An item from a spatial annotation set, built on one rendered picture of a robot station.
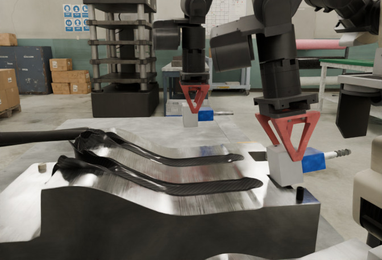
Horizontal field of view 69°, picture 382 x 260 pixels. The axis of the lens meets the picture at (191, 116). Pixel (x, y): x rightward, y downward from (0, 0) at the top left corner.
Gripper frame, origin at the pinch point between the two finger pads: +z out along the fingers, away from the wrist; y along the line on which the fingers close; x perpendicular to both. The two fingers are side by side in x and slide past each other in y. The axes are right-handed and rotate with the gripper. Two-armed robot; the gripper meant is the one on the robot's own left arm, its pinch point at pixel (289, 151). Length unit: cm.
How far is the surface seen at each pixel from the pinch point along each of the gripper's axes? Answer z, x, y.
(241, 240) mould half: 9.7, -10.8, 5.9
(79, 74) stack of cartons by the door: -76, -213, -642
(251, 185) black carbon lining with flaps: 4.4, -6.8, -0.3
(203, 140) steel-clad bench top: 6.0, -8.5, -48.2
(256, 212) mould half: 5.6, -8.4, 6.5
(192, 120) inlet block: -4.3, -12.7, -26.0
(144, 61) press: -57, -43, -397
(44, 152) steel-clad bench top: 0, -56, -42
